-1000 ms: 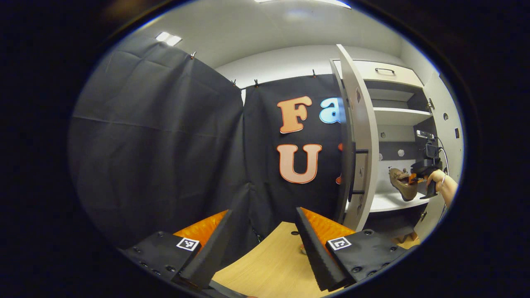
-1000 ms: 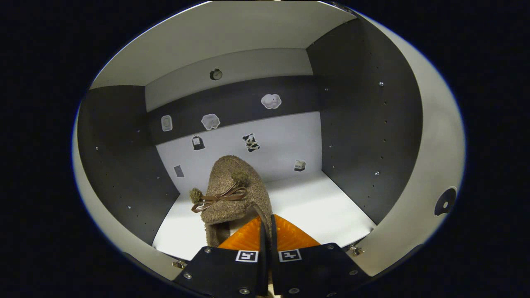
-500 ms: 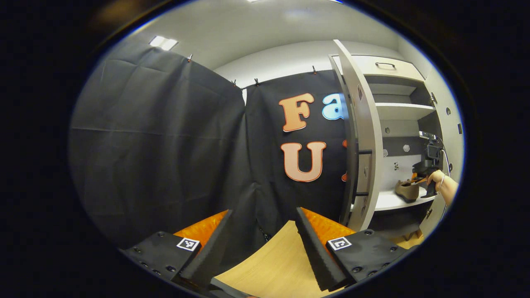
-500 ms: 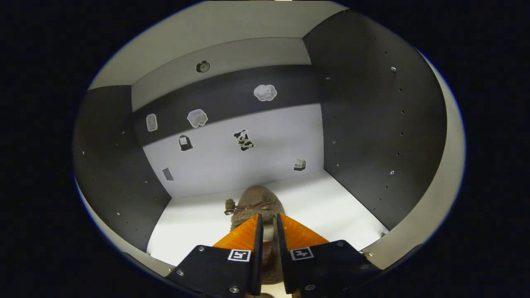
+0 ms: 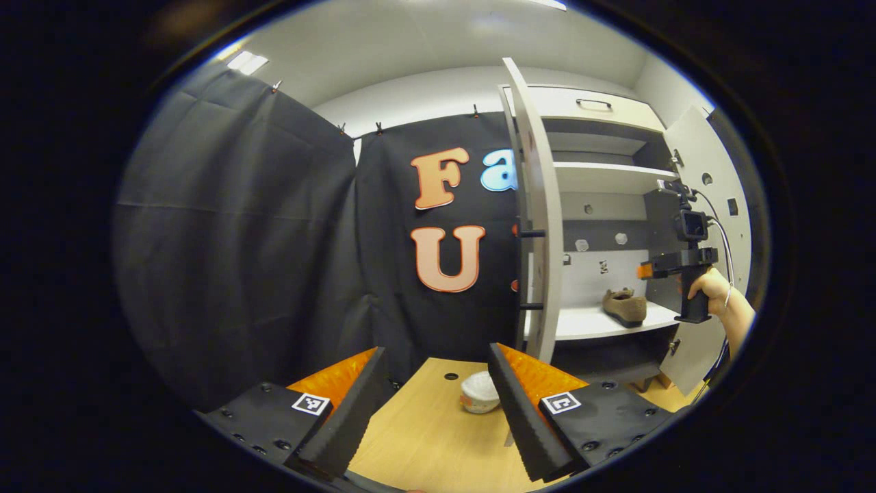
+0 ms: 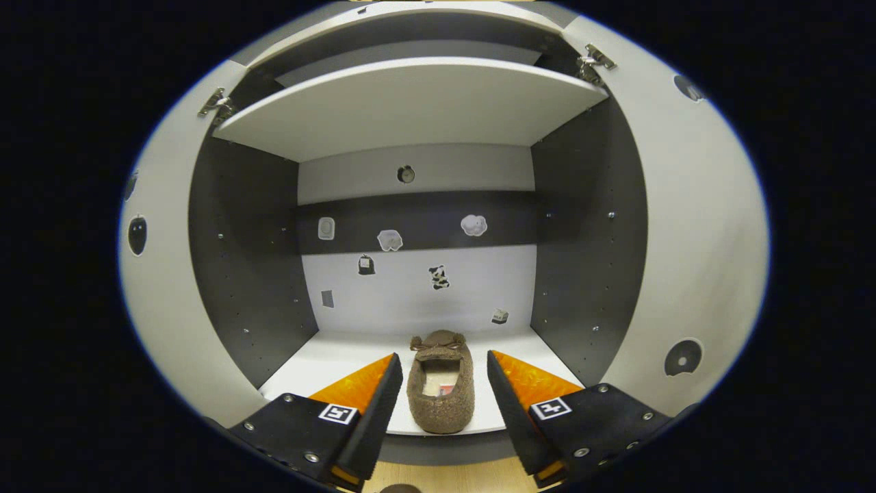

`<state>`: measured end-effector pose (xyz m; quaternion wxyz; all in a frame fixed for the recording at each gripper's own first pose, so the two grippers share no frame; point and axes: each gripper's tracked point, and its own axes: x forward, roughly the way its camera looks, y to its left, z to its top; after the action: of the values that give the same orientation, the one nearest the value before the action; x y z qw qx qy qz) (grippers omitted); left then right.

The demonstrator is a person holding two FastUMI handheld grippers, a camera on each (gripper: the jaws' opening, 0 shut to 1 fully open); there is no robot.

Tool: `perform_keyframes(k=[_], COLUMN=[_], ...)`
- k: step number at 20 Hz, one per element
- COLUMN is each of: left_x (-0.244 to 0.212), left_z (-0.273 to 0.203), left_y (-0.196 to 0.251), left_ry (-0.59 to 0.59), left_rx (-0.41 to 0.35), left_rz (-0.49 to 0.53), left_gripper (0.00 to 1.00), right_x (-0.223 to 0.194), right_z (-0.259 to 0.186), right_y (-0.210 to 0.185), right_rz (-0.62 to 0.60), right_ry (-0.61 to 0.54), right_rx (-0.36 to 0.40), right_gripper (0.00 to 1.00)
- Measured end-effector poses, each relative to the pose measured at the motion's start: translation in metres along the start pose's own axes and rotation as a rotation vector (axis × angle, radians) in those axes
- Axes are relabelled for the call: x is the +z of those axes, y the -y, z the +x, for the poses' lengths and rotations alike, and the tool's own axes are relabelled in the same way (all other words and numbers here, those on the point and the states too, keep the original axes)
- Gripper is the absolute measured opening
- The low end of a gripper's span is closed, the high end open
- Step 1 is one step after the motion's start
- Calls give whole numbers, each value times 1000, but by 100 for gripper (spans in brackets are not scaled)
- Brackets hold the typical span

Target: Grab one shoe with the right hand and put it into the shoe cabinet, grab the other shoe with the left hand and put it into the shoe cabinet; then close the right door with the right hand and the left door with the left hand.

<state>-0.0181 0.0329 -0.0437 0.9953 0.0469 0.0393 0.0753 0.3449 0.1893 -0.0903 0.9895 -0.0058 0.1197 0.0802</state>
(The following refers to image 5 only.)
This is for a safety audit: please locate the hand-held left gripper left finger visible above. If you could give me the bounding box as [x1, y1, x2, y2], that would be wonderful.
[195, 346, 396, 480]

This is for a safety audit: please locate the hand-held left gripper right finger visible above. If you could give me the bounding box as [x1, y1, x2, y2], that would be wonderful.
[487, 342, 675, 483]

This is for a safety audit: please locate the brown suede shoe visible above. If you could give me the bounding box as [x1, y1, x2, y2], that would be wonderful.
[602, 288, 647, 328]

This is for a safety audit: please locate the white shoe cabinet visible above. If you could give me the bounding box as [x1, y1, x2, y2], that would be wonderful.
[500, 84, 685, 384]

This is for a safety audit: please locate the white cabinet drawer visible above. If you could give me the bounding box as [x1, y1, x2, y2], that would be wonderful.
[506, 86, 665, 132]

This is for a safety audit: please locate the white ball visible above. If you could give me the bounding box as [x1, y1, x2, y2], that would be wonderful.
[460, 371, 502, 415]

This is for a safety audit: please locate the black backdrop cloth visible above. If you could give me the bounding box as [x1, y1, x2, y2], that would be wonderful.
[113, 62, 528, 412]

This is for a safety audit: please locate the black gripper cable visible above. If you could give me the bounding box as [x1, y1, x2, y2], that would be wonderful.
[691, 188, 736, 379]

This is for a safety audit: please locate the black door handle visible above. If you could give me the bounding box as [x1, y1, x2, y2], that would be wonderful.
[515, 219, 548, 316]

